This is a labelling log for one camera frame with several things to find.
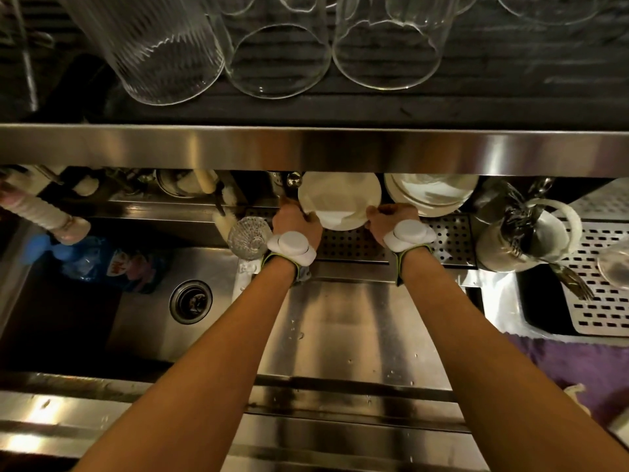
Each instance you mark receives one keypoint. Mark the person's right hand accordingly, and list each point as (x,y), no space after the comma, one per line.
(388,218)

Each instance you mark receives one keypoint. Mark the person's left hand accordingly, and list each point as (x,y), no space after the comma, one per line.
(292,218)

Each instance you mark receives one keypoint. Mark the small patterned glass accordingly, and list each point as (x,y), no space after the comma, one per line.
(249,238)

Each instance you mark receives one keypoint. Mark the stack of white plates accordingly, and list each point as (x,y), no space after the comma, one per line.
(432,196)

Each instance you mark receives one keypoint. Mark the white saucer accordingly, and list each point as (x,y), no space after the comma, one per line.
(339,196)

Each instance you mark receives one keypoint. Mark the group of tall clear glasses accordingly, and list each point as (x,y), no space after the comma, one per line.
(162,58)

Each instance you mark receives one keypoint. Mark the person's left forearm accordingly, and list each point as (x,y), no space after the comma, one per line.
(196,388)

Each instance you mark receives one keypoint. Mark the person's right forearm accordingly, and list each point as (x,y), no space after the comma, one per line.
(491,383)

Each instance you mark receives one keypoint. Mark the white right wrist tracker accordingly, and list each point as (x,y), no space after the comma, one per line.
(410,233)

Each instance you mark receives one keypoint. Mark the white wrist tracker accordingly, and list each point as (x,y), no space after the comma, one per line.
(410,233)
(292,245)

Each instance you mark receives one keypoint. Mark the white left wrist tracker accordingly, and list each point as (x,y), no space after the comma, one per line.
(292,245)

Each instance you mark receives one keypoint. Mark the perforated steel drip tray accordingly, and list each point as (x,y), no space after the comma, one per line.
(354,245)

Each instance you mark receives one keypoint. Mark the white sponge bottle brush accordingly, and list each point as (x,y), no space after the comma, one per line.
(221,222)

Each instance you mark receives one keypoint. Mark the recessed steel drainboard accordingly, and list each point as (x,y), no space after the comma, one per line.
(354,334)

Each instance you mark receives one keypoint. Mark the round steel bowl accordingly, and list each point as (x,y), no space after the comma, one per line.
(169,186)

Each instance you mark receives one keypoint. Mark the bunch of steel cutlery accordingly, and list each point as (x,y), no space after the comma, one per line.
(516,226)

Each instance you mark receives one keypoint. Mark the round sink drain strainer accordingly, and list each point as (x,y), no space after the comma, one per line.
(190,302)

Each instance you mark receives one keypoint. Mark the white ceramic cutlery jug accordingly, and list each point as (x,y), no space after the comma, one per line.
(555,240)

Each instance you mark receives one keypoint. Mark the stainless steel sink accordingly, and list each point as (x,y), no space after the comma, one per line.
(142,329)

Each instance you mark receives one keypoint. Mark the steel fork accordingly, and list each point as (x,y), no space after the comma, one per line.
(572,281)

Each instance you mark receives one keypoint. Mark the blue dish soap bottle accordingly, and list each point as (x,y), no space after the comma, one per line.
(83,262)

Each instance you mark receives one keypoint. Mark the slotted steel drip tray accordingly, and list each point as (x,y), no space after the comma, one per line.
(599,309)

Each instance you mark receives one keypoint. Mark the clear measuring cup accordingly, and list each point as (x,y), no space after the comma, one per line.
(616,265)

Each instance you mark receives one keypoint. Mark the purple cloth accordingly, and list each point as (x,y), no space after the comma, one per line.
(580,368)

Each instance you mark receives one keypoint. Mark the crumpled beige tissue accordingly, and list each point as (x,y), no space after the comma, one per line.
(576,392)

